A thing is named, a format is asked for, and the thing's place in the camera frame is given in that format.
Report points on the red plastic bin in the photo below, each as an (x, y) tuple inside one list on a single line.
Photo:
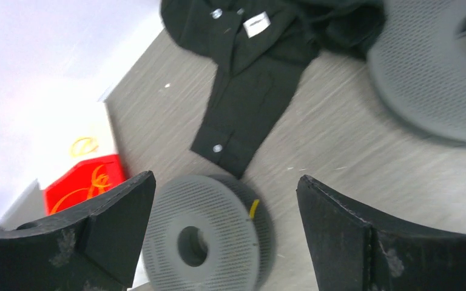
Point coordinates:
[(85, 180)]

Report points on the black cloth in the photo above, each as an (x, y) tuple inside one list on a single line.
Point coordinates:
[(261, 49)]

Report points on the white plastic bin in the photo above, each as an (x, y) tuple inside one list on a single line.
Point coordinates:
[(66, 134), (29, 206)]

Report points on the white plastic bin near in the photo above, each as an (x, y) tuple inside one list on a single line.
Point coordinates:
[(29, 206)]

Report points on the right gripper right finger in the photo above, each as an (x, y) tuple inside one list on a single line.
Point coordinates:
[(354, 246)]

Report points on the white plastic bin far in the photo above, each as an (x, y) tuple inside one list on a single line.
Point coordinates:
[(66, 134)]

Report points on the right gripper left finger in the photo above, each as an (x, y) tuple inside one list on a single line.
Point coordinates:
[(94, 245)]

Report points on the black cable spool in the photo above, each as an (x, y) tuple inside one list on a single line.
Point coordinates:
[(208, 233), (418, 70)]

